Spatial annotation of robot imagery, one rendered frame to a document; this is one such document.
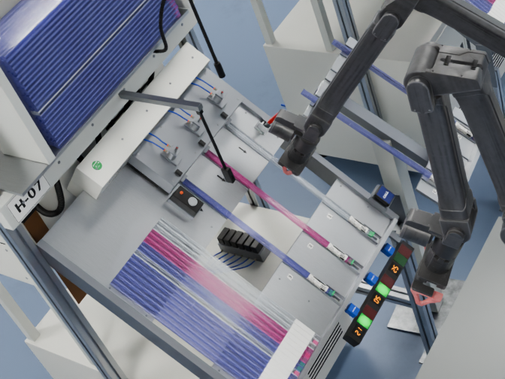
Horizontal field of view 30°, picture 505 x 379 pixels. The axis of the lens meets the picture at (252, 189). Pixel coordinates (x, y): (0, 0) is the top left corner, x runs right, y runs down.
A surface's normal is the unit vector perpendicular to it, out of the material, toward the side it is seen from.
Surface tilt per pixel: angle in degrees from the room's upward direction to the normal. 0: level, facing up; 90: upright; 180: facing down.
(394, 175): 90
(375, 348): 0
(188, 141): 44
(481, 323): 0
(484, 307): 0
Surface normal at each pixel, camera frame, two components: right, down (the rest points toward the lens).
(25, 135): -0.51, 0.70
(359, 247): 0.34, -0.38
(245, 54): -0.30, -0.69
